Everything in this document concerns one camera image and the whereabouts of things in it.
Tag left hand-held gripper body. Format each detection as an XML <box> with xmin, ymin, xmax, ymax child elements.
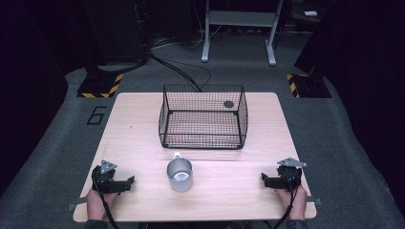
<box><xmin>91</xmin><ymin>159</ymin><xmax>128</xmax><ymax>196</ymax></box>

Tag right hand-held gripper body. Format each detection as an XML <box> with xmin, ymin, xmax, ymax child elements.
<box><xmin>275</xmin><ymin>156</ymin><xmax>308</xmax><ymax>193</ymax></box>

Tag silver metal cup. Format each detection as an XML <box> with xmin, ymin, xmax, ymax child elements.
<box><xmin>165</xmin><ymin>152</ymin><xmax>195</xmax><ymax>193</ymax></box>

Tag black wire basket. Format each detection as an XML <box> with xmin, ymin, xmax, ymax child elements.
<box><xmin>158</xmin><ymin>84</ymin><xmax>249</xmax><ymax>150</ymax></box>

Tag person's left hand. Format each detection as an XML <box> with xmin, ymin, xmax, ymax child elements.
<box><xmin>86</xmin><ymin>188</ymin><xmax>119</xmax><ymax>221</ymax></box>

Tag person's right hand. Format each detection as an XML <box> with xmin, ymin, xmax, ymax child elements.
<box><xmin>274</xmin><ymin>185</ymin><xmax>309</xmax><ymax>221</ymax></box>

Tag black yellow-striped stand base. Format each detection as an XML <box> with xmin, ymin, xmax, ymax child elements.
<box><xmin>285</xmin><ymin>73</ymin><xmax>332</xmax><ymax>99</ymax></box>
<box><xmin>76</xmin><ymin>73</ymin><xmax>124</xmax><ymax>99</ymax></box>

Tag dark curtain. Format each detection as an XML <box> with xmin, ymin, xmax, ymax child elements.
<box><xmin>292</xmin><ymin>0</ymin><xmax>405</xmax><ymax>220</ymax></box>
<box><xmin>0</xmin><ymin>0</ymin><xmax>106</xmax><ymax>197</ymax></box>

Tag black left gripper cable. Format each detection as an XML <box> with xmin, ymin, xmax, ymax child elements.
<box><xmin>93</xmin><ymin>170</ymin><xmax>121</xmax><ymax>229</ymax></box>

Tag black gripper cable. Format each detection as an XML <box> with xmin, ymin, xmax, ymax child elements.
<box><xmin>93</xmin><ymin>170</ymin><xmax>121</xmax><ymax>229</ymax></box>
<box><xmin>272</xmin><ymin>173</ymin><xmax>301</xmax><ymax>229</ymax></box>

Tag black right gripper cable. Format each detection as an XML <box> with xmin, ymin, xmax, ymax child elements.
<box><xmin>272</xmin><ymin>173</ymin><xmax>301</xmax><ymax>229</ymax></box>

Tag grey metal table bracket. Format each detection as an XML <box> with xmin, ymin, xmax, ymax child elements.
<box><xmin>67</xmin><ymin>197</ymin><xmax>89</xmax><ymax>212</ymax></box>
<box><xmin>306</xmin><ymin>196</ymin><xmax>323</xmax><ymax>207</ymax></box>

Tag black floor cables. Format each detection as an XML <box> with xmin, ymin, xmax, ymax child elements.
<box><xmin>148</xmin><ymin>51</ymin><xmax>213</xmax><ymax>94</ymax></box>

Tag white metal stand frame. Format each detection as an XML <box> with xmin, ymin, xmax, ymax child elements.
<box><xmin>201</xmin><ymin>0</ymin><xmax>285</xmax><ymax>67</ymax></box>

